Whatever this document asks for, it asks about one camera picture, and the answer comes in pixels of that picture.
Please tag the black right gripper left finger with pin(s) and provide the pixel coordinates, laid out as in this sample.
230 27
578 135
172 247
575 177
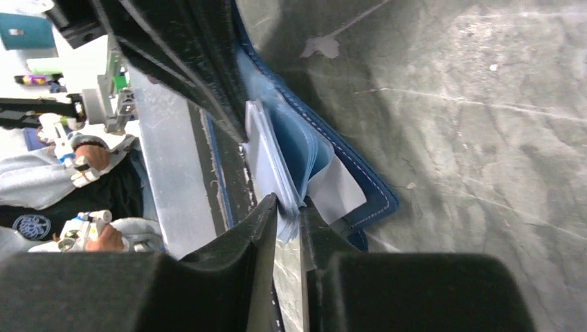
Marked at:
223 286

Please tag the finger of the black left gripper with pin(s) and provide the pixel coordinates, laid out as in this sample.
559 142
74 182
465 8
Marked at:
188 46

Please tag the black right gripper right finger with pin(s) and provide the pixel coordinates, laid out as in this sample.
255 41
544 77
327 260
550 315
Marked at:
345 289

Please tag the blue leather card holder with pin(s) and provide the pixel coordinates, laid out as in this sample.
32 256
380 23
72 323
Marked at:
289 143

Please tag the white credit card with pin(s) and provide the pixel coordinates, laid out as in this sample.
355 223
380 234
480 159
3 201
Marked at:
334 191

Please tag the seated person in background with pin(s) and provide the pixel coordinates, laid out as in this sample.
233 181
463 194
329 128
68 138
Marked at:
38 196

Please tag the teal bin in background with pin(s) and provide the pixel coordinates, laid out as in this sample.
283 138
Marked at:
22 32

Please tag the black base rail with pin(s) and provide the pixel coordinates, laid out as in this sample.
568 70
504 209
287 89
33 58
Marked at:
225 174

